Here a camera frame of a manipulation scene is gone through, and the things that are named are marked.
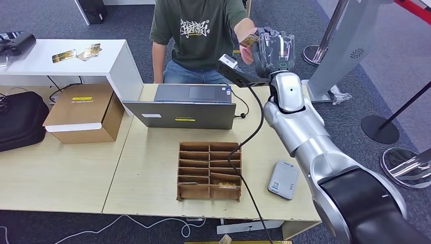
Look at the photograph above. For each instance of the person's right hand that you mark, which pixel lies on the person's right hand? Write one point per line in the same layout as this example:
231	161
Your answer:
158	81

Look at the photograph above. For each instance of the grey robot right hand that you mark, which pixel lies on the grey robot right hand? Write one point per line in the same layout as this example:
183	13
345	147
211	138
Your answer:
272	54

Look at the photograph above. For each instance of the person's left hand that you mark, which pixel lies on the person's left hand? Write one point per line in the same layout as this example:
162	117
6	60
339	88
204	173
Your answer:
247	54

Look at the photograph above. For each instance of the white card reader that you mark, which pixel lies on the white card reader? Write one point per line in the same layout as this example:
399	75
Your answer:
282	180

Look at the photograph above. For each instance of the person's right forearm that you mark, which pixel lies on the person's right forearm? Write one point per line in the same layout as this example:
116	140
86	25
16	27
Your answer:
159	62

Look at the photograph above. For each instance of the person's left forearm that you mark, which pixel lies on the person's left forearm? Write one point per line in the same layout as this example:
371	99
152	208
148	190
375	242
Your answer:
243	27

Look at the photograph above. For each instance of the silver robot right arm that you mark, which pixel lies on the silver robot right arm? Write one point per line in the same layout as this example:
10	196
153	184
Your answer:
303	131

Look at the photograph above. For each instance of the person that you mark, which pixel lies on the person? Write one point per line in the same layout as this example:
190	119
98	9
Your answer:
198	47

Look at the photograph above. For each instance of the brown cardboard card organizer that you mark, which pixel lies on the brown cardboard card organizer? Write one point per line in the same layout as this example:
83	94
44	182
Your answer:
202	194

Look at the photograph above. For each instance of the grey laptop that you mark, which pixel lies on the grey laptop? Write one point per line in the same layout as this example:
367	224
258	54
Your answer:
188	116

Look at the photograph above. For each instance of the white side table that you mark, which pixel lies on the white side table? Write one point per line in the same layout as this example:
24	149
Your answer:
112	67

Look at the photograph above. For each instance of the chrome stanchion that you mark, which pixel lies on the chrome stanchion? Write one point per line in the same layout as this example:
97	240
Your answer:
331	20
404	168

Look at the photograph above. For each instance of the grey kiosk stand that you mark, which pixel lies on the grey kiosk stand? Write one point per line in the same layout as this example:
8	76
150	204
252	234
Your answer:
343	50

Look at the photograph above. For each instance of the clear plastic wrap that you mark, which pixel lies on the clear plastic wrap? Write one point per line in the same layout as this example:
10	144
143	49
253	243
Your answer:
340	97

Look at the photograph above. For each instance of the brown cardboard box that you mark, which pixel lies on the brown cardboard box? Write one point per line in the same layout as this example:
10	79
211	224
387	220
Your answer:
84	113

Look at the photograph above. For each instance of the black computer tower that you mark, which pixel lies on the black computer tower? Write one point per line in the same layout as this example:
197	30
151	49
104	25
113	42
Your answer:
93	10

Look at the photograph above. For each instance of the white desk panel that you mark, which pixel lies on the white desk panel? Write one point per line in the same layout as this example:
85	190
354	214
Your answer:
81	12

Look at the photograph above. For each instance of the black stanchion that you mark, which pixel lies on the black stanchion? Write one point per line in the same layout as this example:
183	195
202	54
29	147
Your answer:
378	129

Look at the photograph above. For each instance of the black bag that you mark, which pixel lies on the black bag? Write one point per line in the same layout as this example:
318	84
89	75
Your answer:
20	121

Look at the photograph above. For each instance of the black device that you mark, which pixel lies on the black device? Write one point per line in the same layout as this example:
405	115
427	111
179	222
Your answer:
19	43

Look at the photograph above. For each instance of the red barrier belt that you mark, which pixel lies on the red barrier belt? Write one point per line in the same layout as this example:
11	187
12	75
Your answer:
416	11

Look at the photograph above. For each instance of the wooden desk leg panel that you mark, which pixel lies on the wooden desk leg panel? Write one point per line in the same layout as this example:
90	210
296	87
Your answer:
299	229

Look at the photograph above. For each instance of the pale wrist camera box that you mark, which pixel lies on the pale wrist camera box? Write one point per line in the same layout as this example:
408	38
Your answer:
228	61

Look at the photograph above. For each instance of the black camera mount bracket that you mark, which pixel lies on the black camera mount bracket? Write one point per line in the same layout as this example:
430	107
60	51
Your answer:
245	80

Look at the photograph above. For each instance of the white metal bracket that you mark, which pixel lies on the white metal bracket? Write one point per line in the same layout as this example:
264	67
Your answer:
249	226

